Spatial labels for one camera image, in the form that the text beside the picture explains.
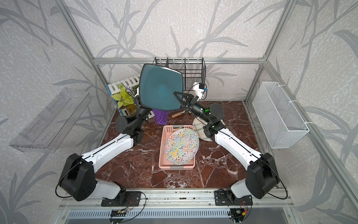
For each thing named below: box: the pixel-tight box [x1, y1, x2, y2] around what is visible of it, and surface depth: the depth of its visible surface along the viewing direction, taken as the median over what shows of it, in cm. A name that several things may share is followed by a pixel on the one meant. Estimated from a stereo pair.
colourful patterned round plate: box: [164, 128, 200, 166], surface depth 90 cm
